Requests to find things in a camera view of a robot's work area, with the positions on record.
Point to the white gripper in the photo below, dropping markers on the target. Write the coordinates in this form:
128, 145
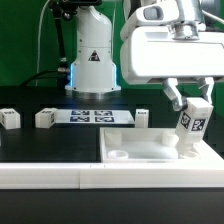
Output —
150, 54

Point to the white square tabletop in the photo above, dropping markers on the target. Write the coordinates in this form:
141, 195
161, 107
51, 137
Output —
152, 145

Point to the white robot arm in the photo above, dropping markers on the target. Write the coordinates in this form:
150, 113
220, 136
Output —
93, 71

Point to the fiducial marker sheet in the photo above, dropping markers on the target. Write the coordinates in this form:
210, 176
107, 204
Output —
94, 116

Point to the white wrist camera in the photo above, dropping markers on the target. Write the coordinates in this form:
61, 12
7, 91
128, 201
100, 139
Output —
159, 14

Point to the white fence wall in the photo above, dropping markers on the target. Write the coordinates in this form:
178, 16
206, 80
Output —
101, 175

